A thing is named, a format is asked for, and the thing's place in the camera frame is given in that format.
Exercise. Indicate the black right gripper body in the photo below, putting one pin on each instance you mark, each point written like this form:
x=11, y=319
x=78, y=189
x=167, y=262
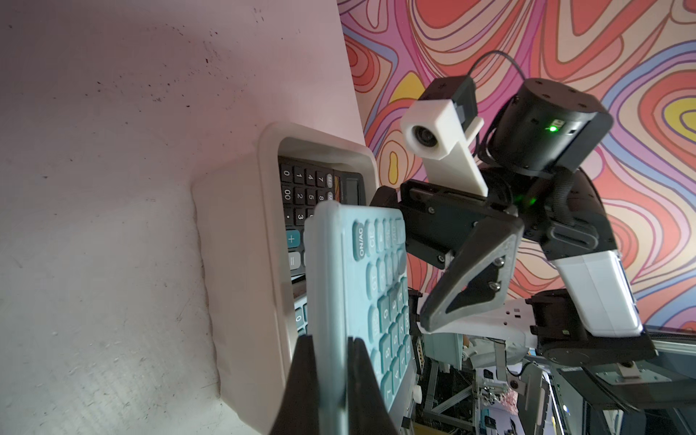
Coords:
x=441, y=223

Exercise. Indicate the blue calculator corner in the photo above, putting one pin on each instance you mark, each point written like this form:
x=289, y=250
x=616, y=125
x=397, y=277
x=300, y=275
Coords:
x=357, y=288

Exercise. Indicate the blue calculator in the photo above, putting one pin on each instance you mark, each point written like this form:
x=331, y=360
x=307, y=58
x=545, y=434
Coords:
x=301, y=321

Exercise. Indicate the black calculator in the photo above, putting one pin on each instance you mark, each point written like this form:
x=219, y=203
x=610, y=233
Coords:
x=304, y=184

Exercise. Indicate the cream plastic storage box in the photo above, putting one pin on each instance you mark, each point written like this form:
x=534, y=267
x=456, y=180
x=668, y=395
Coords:
x=241, y=225

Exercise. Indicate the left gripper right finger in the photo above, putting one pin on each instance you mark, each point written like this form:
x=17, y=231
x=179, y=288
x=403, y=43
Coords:
x=367, y=413

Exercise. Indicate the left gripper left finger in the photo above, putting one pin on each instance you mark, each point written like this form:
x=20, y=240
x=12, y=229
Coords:
x=299, y=409

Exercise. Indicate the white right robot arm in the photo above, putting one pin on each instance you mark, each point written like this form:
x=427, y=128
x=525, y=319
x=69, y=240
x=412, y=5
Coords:
x=569, y=298

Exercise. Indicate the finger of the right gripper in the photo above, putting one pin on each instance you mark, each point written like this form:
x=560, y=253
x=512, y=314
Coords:
x=478, y=278

